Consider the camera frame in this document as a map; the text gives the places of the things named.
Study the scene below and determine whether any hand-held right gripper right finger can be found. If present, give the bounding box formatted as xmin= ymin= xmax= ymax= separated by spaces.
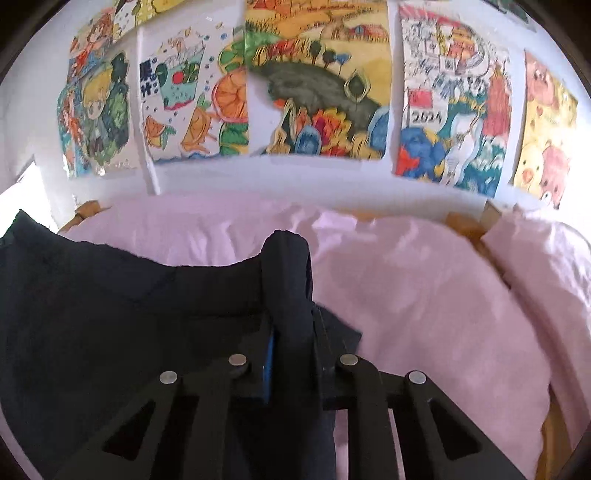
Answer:
xmin=313 ymin=308 xmax=527 ymax=480

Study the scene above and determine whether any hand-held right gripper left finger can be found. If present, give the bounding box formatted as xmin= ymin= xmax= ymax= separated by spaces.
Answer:
xmin=53 ymin=320 xmax=278 ymax=480

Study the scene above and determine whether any black jacket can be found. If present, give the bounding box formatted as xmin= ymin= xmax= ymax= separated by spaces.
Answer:
xmin=0 ymin=209 xmax=363 ymax=480

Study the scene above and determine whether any pink bed sheet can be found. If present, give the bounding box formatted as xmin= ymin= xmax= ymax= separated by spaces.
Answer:
xmin=60 ymin=191 xmax=591 ymax=480

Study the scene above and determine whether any pink pillow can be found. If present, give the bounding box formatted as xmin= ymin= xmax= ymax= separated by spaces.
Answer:
xmin=480 ymin=208 xmax=591 ymax=352

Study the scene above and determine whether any juice cup orange drawing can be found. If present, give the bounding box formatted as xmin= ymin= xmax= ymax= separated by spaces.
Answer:
xmin=137 ymin=27 xmax=251 ymax=165

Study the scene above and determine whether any yellow field landscape drawing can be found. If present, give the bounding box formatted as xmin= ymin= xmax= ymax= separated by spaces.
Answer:
xmin=244 ymin=0 xmax=394 ymax=161

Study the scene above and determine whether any blond boy green drawing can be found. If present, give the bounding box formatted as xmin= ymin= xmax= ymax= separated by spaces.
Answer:
xmin=78 ymin=50 xmax=138 ymax=175

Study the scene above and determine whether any red tower flag drawing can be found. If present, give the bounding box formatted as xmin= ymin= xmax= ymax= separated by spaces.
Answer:
xmin=394 ymin=2 xmax=514 ymax=193

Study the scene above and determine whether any orange-haired girl blue drawing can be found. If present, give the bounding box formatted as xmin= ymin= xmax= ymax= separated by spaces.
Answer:
xmin=56 ymin=85 xmax=93 ymax=179

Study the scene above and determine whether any pig and chick drawing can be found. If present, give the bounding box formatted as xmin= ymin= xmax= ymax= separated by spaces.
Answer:
xmin=512 ymin=50 xmax=579 ymax=209

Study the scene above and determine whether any pineapple drawing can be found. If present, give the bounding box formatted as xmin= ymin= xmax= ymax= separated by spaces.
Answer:
xmin=112 ymin=0 xmax=186 ymax=41

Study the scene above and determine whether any flying girl drawing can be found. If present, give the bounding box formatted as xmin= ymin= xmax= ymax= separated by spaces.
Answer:
xmin=69 ymin=8 xmax=116 ymax=62

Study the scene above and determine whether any wooden bed frame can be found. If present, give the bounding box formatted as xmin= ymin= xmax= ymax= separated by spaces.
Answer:
xmin=58 ymin=198 xmax=571 ymax=480

